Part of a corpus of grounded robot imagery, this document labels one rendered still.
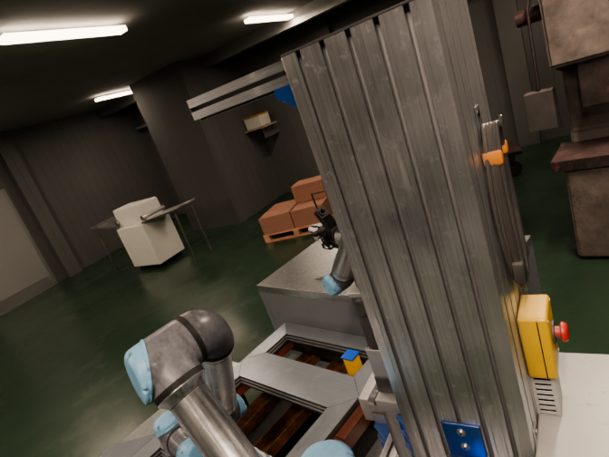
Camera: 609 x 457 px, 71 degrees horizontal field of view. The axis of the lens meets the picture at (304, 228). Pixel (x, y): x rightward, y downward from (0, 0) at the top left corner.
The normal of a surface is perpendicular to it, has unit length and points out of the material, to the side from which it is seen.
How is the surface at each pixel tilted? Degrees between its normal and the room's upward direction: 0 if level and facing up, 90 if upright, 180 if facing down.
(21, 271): 90
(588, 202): 90
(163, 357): 58
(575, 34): 92
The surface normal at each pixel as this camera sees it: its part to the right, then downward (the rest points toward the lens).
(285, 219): -0.25, 0.38
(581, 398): -0.33, -0.90
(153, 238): 0.81, -0.11
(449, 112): -0.47, 0.42
